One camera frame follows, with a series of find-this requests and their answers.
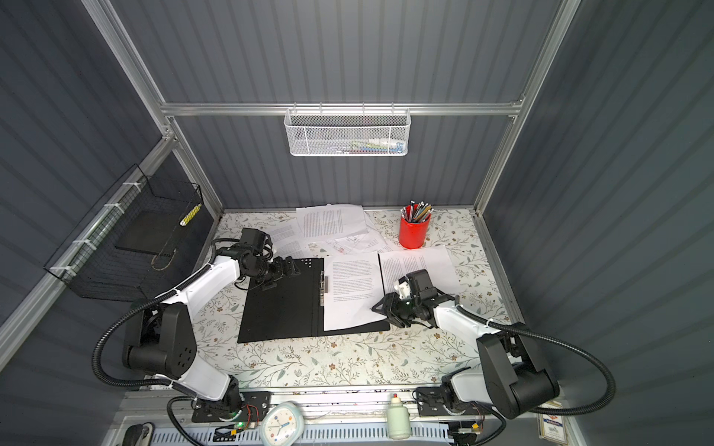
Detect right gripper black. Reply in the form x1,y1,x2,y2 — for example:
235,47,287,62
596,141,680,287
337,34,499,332
373,292,421,326

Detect printed paper sheet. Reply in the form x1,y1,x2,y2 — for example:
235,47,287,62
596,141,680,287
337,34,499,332
296,204,367,242
266,219,312,258
324,253,385,331
379,246,464,295

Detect printed paper sheet front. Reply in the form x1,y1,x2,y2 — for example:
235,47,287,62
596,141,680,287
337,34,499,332
324,253,385,331

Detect orange folder black inside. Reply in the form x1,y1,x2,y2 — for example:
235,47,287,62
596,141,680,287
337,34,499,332
237,258,390,344

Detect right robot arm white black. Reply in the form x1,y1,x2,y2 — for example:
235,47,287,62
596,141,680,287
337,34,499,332
371,269,617,419

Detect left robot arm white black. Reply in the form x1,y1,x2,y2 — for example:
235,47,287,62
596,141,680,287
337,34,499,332
91,228,300,413

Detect diagram paper sheet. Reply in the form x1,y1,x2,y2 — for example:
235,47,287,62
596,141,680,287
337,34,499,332
329,228,392,255

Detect printed paper sheet back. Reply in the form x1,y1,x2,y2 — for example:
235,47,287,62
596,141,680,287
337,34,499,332
296,204,367,242

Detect red pen cup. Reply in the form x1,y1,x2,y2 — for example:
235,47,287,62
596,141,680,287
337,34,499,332
399,217,431,249

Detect pens in red cup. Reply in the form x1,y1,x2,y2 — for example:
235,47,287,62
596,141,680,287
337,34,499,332
401,201,433,224

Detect yellow marker in basket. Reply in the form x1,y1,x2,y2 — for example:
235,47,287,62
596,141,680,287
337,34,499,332
180,204,202,227

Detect white glue bottle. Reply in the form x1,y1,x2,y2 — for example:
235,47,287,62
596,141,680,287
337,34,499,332
386,393,412,440

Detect white table clock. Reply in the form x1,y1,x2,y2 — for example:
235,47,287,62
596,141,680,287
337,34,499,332
260,403,306,446

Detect playing card box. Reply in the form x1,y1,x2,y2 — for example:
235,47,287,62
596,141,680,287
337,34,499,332
537,414,568,445

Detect black stapler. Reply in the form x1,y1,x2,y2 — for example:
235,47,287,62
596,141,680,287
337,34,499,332
121,422,155,446

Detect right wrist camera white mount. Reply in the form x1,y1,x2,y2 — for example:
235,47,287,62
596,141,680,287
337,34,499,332
394,280,412,300

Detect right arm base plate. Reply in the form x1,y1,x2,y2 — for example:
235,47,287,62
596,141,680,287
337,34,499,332
412,386,482,417

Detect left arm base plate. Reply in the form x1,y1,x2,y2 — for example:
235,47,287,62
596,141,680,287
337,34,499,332
192,391,273,423

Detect white wire mesh basket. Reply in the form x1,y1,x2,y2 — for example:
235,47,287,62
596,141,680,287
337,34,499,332
284,109,412,157

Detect black wire mesh basket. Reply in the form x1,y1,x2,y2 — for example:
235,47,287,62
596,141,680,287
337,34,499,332
45,171,213,302

